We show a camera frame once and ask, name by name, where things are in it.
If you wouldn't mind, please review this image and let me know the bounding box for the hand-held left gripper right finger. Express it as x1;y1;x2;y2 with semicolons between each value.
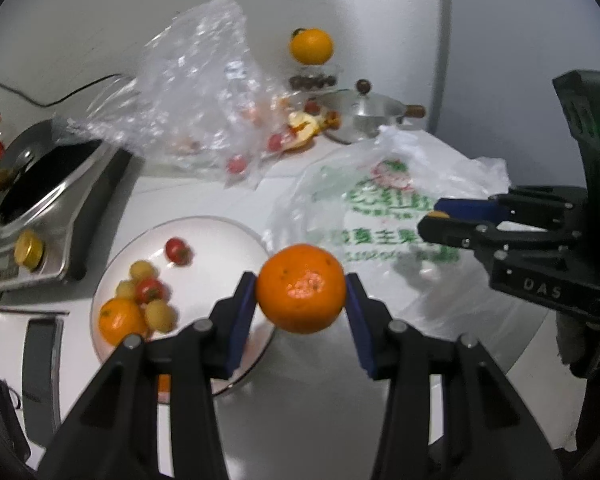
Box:
345;272;563;480

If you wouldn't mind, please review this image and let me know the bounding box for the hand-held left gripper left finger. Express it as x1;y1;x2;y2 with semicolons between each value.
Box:
37;270;259;480

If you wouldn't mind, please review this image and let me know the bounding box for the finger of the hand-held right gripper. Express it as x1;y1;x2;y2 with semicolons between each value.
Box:
417;215;583;272
432;185;588;233

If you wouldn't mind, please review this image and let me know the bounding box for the white plate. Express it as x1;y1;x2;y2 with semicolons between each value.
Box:
90;216;276;395

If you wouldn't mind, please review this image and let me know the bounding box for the printed plastic bag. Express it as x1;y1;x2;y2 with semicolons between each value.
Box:
262;126;511;341

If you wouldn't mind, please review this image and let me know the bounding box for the person's right forearm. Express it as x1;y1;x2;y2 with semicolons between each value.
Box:
554;310;600;461

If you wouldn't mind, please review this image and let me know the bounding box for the small steel pot with lid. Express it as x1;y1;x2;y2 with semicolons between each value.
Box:
316;79;427;145

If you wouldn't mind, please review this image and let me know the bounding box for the grey refrigerator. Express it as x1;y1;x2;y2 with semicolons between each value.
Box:
427;0;600;196

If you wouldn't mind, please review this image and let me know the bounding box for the orange peel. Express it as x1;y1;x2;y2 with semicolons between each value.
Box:
280;110;341;153

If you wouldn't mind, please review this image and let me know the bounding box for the silver induction cooker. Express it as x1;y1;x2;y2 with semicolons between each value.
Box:
0;120;133;291

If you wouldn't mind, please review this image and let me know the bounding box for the clear container of dark dates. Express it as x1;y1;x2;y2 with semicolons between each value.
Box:
287;62;341;92

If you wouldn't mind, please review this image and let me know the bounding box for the grey smartphone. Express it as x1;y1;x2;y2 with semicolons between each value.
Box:
22;316;63;448

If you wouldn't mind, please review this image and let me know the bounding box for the gold cooker knob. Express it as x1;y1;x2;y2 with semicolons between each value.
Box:
15;230;45;273

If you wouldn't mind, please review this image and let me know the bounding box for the large orange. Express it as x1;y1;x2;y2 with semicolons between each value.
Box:
289;27;334;66

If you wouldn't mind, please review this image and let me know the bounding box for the black handheld device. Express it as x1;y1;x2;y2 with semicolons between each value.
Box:
0;374;31;466

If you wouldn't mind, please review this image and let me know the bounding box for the clear plastic bag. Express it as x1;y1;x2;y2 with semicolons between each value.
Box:
52;0;301;191

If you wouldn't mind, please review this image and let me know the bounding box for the dark frying pan wooden handle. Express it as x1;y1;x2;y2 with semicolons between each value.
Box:
0;122;56;201

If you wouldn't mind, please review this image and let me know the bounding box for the black cooker power cable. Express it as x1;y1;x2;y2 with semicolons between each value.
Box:
0;73;125;109

